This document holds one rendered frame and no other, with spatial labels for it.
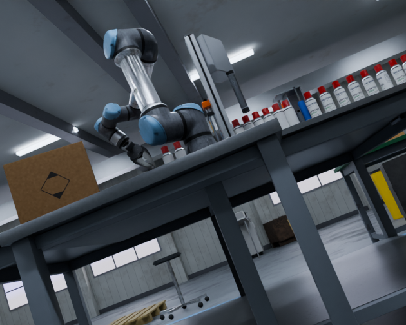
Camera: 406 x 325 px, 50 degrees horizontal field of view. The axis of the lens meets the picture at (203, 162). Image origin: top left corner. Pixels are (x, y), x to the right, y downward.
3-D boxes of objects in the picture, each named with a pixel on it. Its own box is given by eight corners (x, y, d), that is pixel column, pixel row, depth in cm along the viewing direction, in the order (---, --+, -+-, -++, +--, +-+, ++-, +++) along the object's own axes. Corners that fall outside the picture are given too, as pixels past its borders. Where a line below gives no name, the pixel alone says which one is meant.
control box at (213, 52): (235, 73, 211) (221, 40, 214) (216, 69, 197) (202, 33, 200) (219, 84, 216) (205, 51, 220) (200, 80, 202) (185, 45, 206)
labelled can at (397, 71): (412, 97, 214) (394, 60, 217) (417, 93, 208) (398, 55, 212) (403, 100, 213) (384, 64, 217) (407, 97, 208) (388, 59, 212)
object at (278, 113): (295, 142, 211) (278, 104, 215) (297, 139, 206) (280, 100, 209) (285, 146, 210) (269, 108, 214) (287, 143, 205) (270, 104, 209)
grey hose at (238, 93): (249, 111, 203) (232, 71, 207) (250, 109, 200) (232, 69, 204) (242, 114, 203) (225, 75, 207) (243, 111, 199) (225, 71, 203)
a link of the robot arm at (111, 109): (124, 99, 208) (119, 115, 216) (102, 102, 202) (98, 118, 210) (130, 111, 205) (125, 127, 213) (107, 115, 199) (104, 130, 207)
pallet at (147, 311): (148, 324, 533) (145, 315, 535) (87, 347, 540) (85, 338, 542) (171, 305, 655) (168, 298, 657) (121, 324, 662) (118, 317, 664)
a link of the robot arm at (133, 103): (157, 22, 189) (138, 109, 222) (135, 22, 183) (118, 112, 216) (170, 37, 183) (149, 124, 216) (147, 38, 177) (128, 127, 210)
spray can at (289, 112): (305, 138, 211) (288, 100, 215) (307, 135, 206) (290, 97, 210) (295, 142, 211) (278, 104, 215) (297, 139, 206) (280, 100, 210)
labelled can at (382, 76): (402, 98, 208) (383, 61, 212) (392, 102, 208) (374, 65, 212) (397, 102, 213) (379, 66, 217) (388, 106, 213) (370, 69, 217)
